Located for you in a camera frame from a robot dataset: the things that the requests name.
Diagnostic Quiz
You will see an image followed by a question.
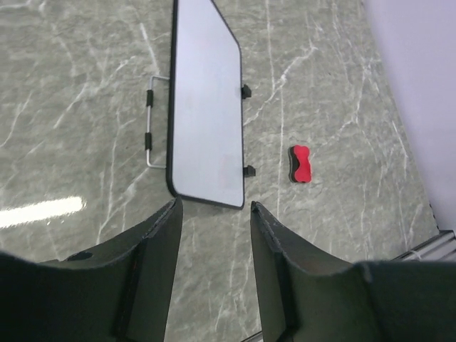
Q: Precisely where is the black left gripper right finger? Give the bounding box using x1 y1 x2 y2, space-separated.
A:
250 202 455 341

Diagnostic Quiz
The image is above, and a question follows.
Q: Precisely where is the aluminium mounting rail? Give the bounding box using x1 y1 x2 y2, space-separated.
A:
393 230 456 262

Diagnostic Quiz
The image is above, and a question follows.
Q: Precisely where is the metal wire whiteboard stand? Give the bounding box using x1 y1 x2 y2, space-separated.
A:
145 75 256 177

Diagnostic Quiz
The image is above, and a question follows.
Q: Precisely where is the red bone-shaped eraser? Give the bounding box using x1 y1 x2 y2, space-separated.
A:
289 145 312 183

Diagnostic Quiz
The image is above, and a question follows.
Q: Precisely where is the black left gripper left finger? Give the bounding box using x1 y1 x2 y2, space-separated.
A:
1 198 183 341

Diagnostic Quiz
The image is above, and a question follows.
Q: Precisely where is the small white whiteboard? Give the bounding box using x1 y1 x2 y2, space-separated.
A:
166 1 244 209

